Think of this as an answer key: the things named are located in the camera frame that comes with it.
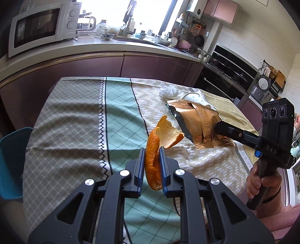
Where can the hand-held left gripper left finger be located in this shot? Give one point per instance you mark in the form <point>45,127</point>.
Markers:
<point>140,169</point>

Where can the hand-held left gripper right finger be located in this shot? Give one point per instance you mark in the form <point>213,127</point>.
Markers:
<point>163,169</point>

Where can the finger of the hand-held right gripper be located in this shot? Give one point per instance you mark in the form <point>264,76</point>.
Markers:
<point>232,132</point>

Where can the orange peel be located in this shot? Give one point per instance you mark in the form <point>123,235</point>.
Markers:
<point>152,150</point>

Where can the gold snack bag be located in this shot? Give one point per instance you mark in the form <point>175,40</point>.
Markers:
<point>199,117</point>

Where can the white dotted paper cup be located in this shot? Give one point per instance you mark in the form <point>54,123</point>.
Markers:
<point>191,96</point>

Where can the teal plastic bin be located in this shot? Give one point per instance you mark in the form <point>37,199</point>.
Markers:
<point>11,164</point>

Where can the person's right forearm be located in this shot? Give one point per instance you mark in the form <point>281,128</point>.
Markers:
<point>281,218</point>

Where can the person's right hand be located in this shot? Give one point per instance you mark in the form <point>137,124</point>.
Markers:
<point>271,187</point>

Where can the grey rice cooker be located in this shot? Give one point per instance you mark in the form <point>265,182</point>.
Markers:
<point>261,88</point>

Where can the black built-in oven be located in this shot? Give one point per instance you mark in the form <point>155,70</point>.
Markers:
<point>218,84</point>

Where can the wooden cutting board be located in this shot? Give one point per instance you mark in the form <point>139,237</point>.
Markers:
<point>280,78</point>

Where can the black range hood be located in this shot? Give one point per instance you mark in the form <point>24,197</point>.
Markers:
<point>234,63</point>

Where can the crumpled white tissue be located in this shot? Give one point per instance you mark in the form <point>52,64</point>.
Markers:
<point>168,91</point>

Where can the steel teapot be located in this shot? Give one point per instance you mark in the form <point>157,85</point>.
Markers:
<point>206,56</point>

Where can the patterned tablecloth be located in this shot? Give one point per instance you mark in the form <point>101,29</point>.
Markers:
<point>70,117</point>

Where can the hanging frying pan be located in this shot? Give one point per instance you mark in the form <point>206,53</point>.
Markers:
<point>200,41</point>

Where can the kitchen counter with pink cabinets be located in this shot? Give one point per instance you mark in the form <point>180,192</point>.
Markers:
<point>93,63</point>

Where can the white water heater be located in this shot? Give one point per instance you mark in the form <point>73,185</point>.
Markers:
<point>196,5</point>

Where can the blue white bowl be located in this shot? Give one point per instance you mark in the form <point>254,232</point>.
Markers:
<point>108,36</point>

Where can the large window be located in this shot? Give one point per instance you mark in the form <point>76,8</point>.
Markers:
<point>154,14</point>

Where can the white soap bottle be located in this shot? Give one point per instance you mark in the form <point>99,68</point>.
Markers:
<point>133,24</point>

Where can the clear glass container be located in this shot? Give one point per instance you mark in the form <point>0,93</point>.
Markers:
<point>86,34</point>

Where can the steel faucet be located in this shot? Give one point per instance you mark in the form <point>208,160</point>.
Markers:
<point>130,16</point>

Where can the glass kettle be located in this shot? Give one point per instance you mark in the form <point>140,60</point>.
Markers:
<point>85,23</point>

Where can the white microwave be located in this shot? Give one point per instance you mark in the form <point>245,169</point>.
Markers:
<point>35,25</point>

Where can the wall utensil rack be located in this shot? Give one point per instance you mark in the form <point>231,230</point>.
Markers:
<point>196,29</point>

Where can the blue wall shelf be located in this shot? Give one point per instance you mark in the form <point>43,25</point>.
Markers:
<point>184,23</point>

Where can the pink wall cabinet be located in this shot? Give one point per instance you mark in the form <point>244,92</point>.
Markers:
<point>221,10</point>

